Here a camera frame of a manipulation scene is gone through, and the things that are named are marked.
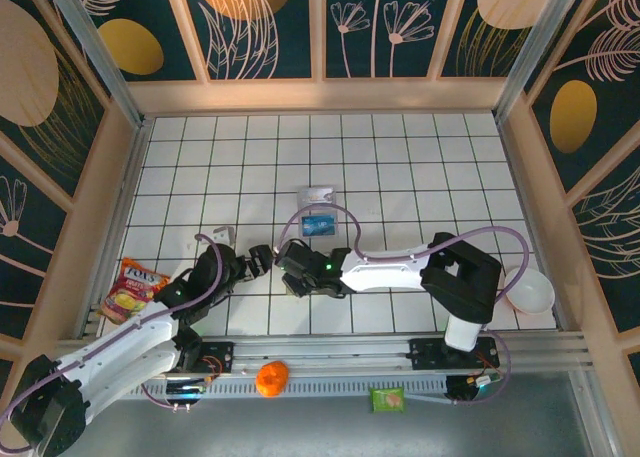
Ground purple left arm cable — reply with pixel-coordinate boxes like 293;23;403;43
0;233;225;452

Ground blue VIP card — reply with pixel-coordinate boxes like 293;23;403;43
300;213;338;238

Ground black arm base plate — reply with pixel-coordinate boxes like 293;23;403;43
408;337;501;372
169;341;236;377

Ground small electronics board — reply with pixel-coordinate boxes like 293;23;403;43
164;382;209;397
467;371;505;389

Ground aluminium frame post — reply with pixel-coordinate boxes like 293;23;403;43
42;0;147;131
493;0;587;122

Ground red yellow candy bag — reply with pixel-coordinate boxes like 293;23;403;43
97;257;172;325

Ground clear acrylic card tray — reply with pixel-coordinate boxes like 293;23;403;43
296;183;344;239

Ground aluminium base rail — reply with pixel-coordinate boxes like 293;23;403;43
54;332;594;378

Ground orange mandarin fruit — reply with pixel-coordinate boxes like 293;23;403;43
255;360;291;400

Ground white slotted cable duct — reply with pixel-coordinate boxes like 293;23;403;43
114;376;451;402

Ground silver VIP card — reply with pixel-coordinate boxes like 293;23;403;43
297;186;337;206

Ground green snack packet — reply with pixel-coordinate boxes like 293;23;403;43
368;386;407;415

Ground white bowl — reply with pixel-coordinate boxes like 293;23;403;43
503;265;556;315

